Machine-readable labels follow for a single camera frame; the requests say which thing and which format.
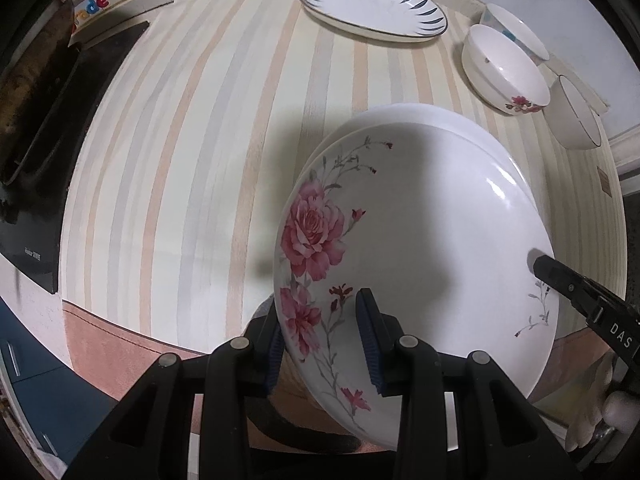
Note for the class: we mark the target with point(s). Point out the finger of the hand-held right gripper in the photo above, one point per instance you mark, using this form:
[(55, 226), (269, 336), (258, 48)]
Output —
[(555, 272)]

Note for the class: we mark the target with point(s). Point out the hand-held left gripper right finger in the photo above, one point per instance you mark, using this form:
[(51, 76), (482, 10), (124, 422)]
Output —
[(370, 340)]

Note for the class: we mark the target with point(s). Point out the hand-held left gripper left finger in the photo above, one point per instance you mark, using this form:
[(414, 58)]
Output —
[(274, 355)]

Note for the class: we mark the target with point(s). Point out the white plate with pink flowers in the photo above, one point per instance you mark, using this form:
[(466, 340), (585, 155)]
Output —
[(425, 260)]

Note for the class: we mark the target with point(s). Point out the white bowl with dark rim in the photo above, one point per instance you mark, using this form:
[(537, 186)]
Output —
[(575, 120)]

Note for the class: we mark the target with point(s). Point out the plain white plate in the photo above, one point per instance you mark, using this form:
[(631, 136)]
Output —
[(425, 109)]

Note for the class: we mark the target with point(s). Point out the white bowl with pink flowers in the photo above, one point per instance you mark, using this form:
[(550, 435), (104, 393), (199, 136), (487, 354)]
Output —
[(500, 65)]

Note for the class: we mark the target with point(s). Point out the white bowl with blue mark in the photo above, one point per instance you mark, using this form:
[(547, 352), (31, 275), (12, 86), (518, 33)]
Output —
[(520, 30)]

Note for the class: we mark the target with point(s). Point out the oval plate with blue leaves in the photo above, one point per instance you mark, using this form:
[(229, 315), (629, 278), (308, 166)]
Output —
[(370, 5)]

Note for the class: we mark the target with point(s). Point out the brown label sticker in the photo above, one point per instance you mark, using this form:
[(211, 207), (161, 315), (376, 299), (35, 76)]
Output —
[(604, 181)]

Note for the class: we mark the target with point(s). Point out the blue cabinet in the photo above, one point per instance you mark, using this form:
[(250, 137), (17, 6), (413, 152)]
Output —
[(40, 375)]

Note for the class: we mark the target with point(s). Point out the black induction cooker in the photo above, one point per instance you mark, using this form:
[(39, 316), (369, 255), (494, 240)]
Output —
[(45, 170)]

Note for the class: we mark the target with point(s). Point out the stainless steel pot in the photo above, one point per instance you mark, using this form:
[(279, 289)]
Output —
[(30, 70)]

